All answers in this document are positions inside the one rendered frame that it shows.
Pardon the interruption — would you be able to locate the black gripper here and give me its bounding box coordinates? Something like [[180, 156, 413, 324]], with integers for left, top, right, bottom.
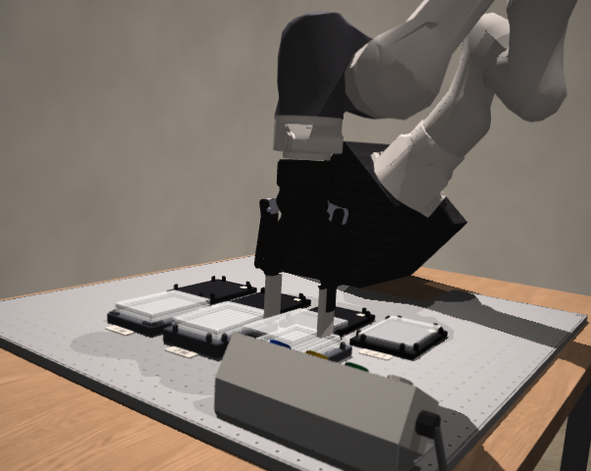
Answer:
[[254, 159, 351, 339]]

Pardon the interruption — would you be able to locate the grey control panel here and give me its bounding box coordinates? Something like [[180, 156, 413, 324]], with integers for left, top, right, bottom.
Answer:
[[214, 332, 448, 471]]

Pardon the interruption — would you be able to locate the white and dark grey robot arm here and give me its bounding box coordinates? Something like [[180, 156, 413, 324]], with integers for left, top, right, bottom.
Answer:
[[273, 0, 577, 218]]

